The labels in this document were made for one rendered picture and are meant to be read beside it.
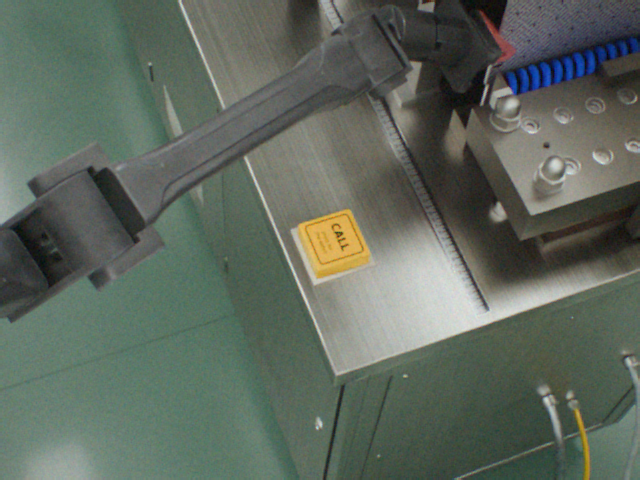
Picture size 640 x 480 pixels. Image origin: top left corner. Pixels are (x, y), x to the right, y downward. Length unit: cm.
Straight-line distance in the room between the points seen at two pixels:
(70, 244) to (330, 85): 32
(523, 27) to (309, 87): 34
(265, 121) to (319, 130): 42
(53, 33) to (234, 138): 178
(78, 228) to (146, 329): 139
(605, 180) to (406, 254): 26
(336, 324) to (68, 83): 148
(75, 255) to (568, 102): 68
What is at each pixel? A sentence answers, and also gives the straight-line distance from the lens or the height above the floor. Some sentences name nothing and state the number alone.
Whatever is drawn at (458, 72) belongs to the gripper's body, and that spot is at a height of 110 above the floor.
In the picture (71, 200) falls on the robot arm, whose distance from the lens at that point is 90.
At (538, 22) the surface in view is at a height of 111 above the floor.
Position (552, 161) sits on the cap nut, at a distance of 124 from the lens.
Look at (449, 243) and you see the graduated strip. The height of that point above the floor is 90.
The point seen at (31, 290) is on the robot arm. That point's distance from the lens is 91.
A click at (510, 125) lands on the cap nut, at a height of 104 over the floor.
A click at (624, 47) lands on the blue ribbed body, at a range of 141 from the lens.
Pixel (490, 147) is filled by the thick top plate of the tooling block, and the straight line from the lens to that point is 130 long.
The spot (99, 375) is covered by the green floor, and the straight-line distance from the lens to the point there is 226.
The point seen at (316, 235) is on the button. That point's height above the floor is 92.
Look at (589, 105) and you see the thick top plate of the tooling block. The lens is 136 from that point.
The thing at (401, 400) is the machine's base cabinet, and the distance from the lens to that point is 146.
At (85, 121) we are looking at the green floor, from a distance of 257.
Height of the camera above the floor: 207
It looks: 61 degrees down
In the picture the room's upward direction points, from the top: 6 degrees clockwise
